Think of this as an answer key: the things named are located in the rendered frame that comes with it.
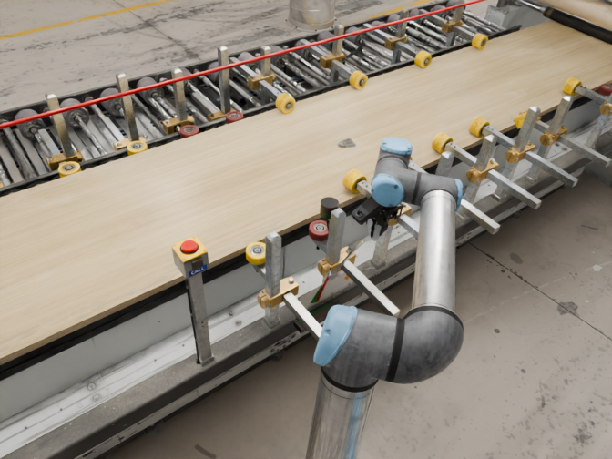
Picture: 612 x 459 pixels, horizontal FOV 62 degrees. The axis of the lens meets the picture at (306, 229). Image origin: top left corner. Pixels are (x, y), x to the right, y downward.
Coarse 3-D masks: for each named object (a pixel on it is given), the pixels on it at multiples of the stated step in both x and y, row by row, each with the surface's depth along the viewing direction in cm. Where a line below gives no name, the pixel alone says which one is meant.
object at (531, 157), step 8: (488, 128) 230; (496, 136) 226; (504, 136) 226; (504, 144) 225; (512, 144) 222; (528, 152) 218; (528, 160) 218; (536, 160) 215; (544, 160) 214; (544, 168) 213; (552, 168) 210; (560, 168) 210; (560, 176) 209; (568, 176) 207; (568, 184) 207
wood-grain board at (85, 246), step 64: (448, 64) 288; (512, 64) 293; (576, 64) 298; (256, 128) 229; (320, 128) 232; (384, 128) 236; (448, 128) 239; (512, 128) 247; (64, 192) 191; (128, 192) 193; (192, 192) 195; (256, 192) 197; (320, 192) 200; (0, 256) 167; (64, 256) 168; (128, 256) 170; (0, 320) 149; (64, 320) 151
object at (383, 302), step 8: (312, 240) 190; (320, 248) 187; (344, 264) 178; (352, 272) 176; (360, 272) 176; (360, 280) 173; (368, 280) 174; (368, 288) 171; (376, 288) 172; (376, 296) 169; (384, 296) 169; (384, 304) 167; (392, 304) 167; (392, 312) 165
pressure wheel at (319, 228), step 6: (312, 222) 186; (318, 222) 186; (324, 222) 186; (312, 228) 184; (318, 228) 184; (324, 228) 185; (312, 234) 183; (318, 234) 182; (324, 234) 182; (318, 240) 184
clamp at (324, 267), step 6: (342, 252) 181; (324, 258) 179; (342, 258) 179; (354, 258) 182; (318, 264) 178; (324, 264) 177; (330, 264) 177; (336, 264) 177; (324, 270) 176; (324, 276) 178
